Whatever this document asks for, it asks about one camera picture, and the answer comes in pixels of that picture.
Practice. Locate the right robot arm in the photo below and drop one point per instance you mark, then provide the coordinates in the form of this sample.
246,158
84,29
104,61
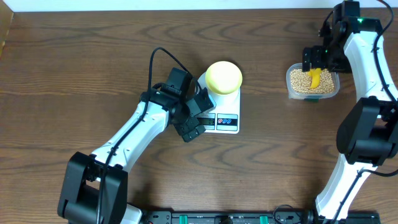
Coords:
368,135

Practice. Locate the clear plastic container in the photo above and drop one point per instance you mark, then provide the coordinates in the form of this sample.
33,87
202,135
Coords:
305,96

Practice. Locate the pale yellow bowl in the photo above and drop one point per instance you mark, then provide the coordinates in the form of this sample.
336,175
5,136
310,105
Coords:
223,77

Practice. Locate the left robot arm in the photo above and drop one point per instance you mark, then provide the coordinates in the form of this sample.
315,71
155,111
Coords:
95,186

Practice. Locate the soybeans in container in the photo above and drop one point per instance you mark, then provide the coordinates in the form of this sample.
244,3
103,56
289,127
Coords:
301,82

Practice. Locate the white digital kitchen scale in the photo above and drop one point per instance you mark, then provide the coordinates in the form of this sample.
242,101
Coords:
225,117

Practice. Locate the yellow measuring scoop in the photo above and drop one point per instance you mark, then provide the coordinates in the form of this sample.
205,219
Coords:
315,74

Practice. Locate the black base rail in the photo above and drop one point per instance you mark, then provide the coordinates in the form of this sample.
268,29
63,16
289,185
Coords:
165,217

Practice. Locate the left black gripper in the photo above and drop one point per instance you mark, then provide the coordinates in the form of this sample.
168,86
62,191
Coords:
184,129

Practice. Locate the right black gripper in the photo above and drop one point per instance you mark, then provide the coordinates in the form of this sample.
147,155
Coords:
316,62

